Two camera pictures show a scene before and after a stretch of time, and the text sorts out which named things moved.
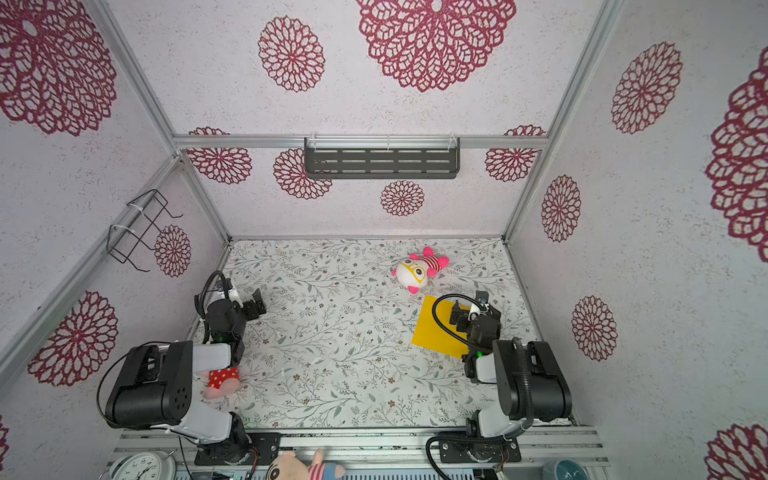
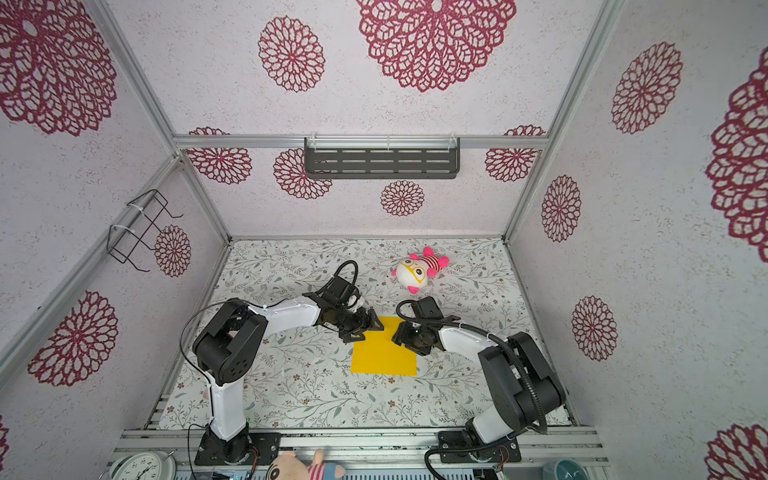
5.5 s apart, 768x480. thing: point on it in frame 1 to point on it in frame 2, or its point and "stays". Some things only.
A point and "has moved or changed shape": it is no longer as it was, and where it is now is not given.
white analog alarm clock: [146, 465] stays
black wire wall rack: [149, 211] stays
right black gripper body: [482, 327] to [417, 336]
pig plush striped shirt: [290, 467] stays
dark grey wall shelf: [382, 158] stays
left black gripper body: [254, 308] to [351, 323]
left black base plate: [259, 447] stays
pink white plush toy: [412, 271] stays
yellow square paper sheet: [428, 335] has moved or changed shape
